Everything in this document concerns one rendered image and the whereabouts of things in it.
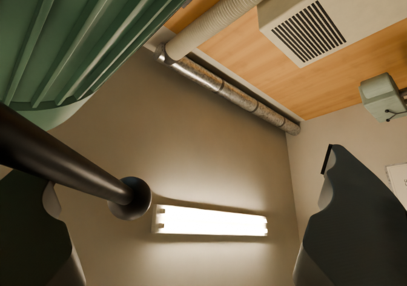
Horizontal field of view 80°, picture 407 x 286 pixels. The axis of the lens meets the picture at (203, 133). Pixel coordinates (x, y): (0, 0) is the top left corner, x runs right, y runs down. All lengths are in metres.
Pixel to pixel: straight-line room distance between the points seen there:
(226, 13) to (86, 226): 1.47
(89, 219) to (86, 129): 0.52
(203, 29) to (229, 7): 0.23
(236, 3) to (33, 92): 1.50
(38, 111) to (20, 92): 0.03
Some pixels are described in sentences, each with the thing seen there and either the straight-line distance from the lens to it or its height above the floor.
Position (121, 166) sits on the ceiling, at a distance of 1.68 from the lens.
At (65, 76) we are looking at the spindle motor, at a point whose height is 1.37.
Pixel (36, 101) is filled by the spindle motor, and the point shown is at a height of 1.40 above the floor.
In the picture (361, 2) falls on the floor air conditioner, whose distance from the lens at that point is 1.66.
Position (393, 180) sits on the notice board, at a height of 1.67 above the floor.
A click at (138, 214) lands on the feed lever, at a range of 0.21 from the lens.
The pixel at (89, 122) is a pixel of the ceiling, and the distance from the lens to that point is 1.67.
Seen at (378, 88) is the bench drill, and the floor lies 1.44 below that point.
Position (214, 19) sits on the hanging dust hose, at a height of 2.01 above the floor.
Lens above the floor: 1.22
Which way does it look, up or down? 42 degrees up
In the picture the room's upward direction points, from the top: 112 degrees counter-clockwise
